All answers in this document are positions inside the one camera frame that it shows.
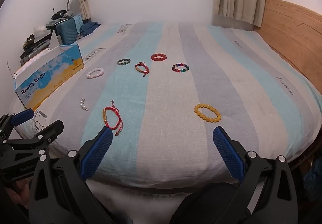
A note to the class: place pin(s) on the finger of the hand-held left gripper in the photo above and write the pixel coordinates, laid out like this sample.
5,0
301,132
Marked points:
22,115
50,131

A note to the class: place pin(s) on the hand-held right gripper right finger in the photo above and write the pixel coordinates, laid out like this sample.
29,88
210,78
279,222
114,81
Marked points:
229,156

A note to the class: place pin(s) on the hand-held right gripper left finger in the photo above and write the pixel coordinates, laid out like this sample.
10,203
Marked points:
96,156

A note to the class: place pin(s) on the blue and yellow cardboard box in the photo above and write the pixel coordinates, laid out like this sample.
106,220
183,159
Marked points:
50,73

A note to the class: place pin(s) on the person's left hand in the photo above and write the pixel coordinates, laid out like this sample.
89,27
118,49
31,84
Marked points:
21,188

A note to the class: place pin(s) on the striped bed sheet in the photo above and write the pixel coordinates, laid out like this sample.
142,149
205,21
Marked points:
176,138

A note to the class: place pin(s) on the stack of dark devices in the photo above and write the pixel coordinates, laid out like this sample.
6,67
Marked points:
31,46

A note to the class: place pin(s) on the white plastic bag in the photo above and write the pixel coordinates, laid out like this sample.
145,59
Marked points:
40,29

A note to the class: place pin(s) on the light blue cloth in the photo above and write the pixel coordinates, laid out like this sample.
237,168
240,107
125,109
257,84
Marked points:
77,22

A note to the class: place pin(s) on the grey clothes pile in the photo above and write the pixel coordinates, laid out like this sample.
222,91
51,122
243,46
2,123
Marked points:
61,14

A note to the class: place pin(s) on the dark blue clothes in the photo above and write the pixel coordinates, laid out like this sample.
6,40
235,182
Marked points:
89,28

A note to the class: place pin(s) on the wooden headboard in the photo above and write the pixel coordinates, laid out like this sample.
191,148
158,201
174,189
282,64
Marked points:
296,37

